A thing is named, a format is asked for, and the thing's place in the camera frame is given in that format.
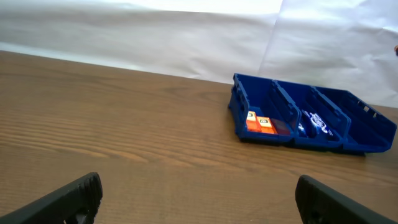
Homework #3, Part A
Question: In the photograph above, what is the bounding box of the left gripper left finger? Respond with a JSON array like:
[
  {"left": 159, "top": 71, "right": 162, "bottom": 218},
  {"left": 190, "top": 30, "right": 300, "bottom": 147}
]
[{"left": 0, "top": 172, "right": 103, "bottom": 224}]

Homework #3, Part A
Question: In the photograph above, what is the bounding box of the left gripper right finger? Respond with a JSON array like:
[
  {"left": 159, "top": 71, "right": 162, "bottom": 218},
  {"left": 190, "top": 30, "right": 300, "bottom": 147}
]
[{"left": 294, "top": 174, "right": 398, "bottom": 224}]

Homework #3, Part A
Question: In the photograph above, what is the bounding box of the orange candy box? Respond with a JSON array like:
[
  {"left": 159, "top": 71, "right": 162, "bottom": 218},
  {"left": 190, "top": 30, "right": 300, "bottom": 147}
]
[
  {"left": 246, "top": 110, "right": 262, "bottom": 133},
  {"left": 256, "top": 116, "right": 279, "bottom": 135}
]

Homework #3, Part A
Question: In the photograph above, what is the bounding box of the blue candy pack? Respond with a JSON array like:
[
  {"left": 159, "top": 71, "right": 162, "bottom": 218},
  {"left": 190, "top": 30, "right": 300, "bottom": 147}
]
[{"left": 301, "top": 110, "right": 334, "bottom": 138}]

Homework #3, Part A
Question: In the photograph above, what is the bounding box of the blue tray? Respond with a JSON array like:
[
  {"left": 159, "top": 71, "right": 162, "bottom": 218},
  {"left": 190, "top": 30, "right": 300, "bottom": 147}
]
[{"left": 228, "top": 73, "right": 398, "bottom": 156}]

